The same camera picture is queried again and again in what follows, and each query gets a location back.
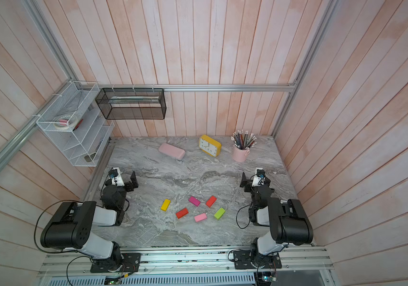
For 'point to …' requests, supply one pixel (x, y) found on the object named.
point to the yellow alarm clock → (210, 146)
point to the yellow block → (165, 205)
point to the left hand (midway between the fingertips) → (126, 174)
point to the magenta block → (194, 201)
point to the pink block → (200, 217)
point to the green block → (219, 213)
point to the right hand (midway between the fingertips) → (253, 172)
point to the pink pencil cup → (239, 155)
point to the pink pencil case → (172, 151)
